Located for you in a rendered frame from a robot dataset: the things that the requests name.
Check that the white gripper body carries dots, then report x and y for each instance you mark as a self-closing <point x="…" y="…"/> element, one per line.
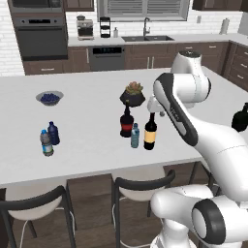
<point x="153" y="105"/>

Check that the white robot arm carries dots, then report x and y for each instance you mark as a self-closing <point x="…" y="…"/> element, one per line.
<point x="223" y="151"/>

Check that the potted succulent in black pot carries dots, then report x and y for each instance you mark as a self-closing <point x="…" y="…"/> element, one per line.
<point x="132" y="95"/>

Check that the dark glass bottle yellow label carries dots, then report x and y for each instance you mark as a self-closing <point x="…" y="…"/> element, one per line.
<point x="150" y="134"/>

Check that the dark bottle with red label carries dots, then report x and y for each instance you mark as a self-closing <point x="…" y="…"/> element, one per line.
<point x="126" y="124"/>

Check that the small clear blue plastic bottle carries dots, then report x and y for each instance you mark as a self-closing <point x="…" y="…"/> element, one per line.
<point x="135" y="137"/>

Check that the brown lower cupboards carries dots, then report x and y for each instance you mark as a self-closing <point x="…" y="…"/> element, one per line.
<point x="48" y="66"/>
<point x="151" y="55"/>
<point x="239" y="64"/>

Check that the dark grey dishwasher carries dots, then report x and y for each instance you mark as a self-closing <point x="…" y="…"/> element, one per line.
<point x="107" y="58"/>

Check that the dark sink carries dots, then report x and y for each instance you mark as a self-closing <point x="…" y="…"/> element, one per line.
<point x="147" y="38"/>

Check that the grey sink tap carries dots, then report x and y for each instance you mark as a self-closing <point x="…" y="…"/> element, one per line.
<point x="146" y="27"/>

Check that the black and white chair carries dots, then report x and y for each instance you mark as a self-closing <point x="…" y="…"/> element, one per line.
<point x="32" y="201"/>
<point x="142" y="185"/>
<point x="210" y="177"/>

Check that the white soap dispenser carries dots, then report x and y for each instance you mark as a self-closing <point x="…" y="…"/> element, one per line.
<point x="115" y="32"/>

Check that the round dark glass bottle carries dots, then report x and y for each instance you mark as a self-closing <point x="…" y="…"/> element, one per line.
<point x="240" y="120"/>

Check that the window with grey blinds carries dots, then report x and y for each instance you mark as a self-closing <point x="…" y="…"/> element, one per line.
<point x="143" y="8"/>

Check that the silver coffee machine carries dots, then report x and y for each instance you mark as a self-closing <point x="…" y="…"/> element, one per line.
<point x="85" y="28"/>

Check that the dark blue plastic bottle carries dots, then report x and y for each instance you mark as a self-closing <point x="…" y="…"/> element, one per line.
<point x="53" y="133"/>

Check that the grey bowl of blueberries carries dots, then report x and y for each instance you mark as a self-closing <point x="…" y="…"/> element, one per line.
<point x="49" y="98"/>

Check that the white paper towel roll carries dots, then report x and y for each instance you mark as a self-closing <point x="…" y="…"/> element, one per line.
<point x="224" y="26"/>

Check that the clear plastic bottle blue label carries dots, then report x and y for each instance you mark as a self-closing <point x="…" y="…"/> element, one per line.
<point x="46" y="145"/>

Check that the brown upper cupboard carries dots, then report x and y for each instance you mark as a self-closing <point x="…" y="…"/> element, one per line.
<point x="219" y="4"/>
<point x="78" y="4"/>

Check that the dark grey microwave oven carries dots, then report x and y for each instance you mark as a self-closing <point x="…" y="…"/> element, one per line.
<point x="36" y="4"/>

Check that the dark grey wall oven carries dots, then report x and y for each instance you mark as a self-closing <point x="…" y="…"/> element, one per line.
<point x="40" y="37"/>

